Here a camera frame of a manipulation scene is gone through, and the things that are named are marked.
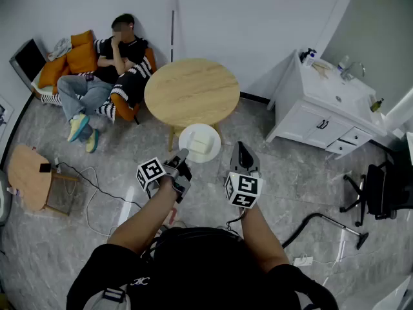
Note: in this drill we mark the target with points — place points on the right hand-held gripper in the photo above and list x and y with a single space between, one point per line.
243 189

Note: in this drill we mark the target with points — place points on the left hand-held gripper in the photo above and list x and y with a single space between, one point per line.
180 179

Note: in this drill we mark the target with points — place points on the white tofu block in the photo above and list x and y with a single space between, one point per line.
200 142

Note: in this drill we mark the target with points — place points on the white round plate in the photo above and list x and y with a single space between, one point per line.
200 128

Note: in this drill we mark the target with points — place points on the person's left forearm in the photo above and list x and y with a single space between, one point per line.
142 224

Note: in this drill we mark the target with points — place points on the person's right forearm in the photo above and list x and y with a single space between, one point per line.
261 237

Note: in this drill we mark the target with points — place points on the round wooden table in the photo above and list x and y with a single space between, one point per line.
190 89

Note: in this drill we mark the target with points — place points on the orange armchair sofa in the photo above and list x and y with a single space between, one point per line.
126 108

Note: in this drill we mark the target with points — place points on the white vanity cabinet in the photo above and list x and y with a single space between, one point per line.
309 118

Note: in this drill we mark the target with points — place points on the black white striped blanket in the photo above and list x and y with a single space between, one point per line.
132 82

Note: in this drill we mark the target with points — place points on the person's black shirt torso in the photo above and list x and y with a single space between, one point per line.
200 270

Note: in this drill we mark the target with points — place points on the flat white power strip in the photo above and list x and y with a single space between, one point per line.
303 260

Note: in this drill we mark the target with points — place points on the black pump bottle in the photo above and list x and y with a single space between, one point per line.
307 57

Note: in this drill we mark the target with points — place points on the white power strip with plugs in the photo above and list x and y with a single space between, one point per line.
57 165

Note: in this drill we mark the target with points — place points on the grey white pole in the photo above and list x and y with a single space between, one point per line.
173 27

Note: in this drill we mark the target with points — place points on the chrome faucet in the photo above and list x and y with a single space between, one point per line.
346 74

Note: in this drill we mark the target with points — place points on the black phone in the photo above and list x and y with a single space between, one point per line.
45 168

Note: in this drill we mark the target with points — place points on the large orange cushion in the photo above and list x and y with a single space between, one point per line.
82 58

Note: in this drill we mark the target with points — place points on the black office chair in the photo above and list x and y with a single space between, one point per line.
380 189

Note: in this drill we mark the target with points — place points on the green glass bottle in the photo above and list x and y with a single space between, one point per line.
376 106

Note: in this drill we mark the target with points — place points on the small orange cushion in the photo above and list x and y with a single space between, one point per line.
82 38

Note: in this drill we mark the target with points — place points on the long orange cushion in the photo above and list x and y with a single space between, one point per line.
51 73

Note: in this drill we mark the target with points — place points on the small wooden side table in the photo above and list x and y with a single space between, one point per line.
26 176

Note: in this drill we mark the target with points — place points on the grey crumpled cloth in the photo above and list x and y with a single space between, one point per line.
60 48

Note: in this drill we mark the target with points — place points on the clear plastic bottle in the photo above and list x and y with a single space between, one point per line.
14 191

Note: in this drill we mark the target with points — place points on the white round appliance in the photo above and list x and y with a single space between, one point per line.
4 199

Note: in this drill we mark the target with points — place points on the black screen grey frame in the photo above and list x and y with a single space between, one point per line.
29 60

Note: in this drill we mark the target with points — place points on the white wall poster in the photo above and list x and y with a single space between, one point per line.
4 115

